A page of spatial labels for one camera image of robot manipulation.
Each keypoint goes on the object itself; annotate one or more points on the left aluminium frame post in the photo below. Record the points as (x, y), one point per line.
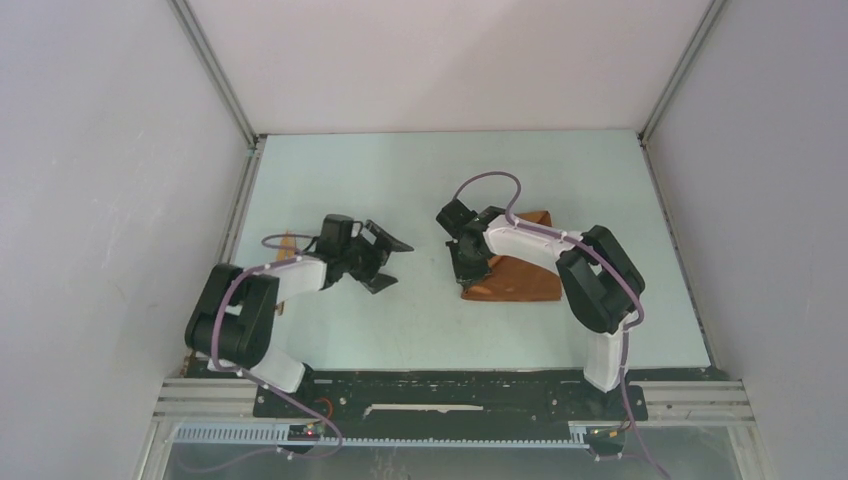
(198, 40)

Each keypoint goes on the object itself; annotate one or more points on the white cable duct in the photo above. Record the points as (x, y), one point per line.
(287, 436)

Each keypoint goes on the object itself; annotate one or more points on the aluminium frame post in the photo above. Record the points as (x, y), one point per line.
(707, 23)
(198, 40)

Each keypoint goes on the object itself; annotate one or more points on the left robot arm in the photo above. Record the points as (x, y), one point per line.
(233, 320)

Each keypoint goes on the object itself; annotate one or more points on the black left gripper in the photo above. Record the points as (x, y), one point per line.
(378, 257)

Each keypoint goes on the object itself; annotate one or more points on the orange cloth napkin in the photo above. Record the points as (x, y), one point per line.
(524, 263)

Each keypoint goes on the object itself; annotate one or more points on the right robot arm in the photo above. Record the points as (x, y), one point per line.
(600, 281)

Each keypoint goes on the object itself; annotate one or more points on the wooden fork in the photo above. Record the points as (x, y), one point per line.
(288, 246)

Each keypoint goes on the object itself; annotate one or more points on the right aluminium frame post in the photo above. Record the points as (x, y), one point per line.
(707, 23)

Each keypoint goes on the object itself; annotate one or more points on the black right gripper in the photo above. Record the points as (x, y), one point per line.
(468, 276)

